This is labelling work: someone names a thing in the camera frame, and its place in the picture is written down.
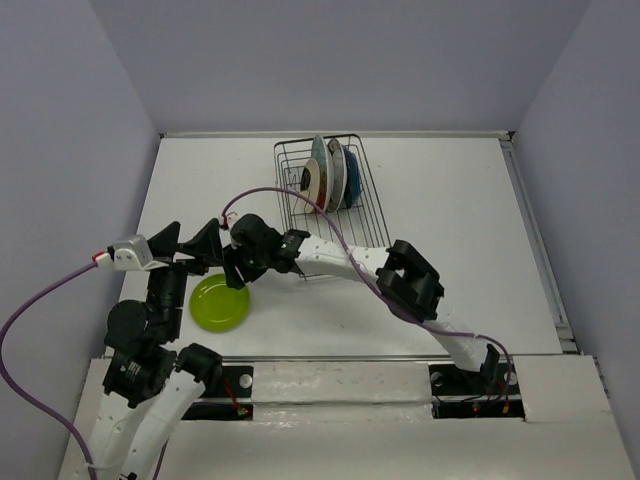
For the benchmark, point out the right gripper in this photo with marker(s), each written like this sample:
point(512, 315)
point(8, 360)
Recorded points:
point(234, 278)

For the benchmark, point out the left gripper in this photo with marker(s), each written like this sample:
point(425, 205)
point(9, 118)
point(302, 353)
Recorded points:
point(206, 242)

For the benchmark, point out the lime green plate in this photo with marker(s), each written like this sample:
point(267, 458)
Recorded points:
point(216, 307)

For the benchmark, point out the cream plate with flower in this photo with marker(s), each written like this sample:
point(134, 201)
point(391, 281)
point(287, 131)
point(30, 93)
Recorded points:
point(310, 181)

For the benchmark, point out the white plate teal lettered rim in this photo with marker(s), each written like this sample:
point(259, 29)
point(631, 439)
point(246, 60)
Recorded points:
point(340, 175)

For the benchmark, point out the dark blue plate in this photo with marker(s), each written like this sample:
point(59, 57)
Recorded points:
point(354, 175)

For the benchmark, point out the red and teal plate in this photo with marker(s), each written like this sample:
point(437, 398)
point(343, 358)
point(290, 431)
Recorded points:
point(323, 157)

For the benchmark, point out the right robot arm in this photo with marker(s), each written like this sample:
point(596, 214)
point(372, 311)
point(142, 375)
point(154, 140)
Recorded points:
point(404, 280)

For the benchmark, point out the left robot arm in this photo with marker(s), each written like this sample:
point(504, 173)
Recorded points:
point(138, 331)

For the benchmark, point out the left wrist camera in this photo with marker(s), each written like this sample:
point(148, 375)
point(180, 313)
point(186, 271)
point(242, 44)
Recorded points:
point(131, 254)

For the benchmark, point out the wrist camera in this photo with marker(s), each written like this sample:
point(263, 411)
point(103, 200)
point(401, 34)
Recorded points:
point(228, 220)
point(131, 254)

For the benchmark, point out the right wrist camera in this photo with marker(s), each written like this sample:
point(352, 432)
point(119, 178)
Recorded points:
point(228, 220)

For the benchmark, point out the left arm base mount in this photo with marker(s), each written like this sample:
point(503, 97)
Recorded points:
point(229, 400)

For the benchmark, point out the wire dish rack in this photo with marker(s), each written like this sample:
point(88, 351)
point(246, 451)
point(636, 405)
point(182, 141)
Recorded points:
point(361, 221)

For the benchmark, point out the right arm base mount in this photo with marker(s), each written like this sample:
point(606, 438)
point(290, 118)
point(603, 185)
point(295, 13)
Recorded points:
point(493, 392)

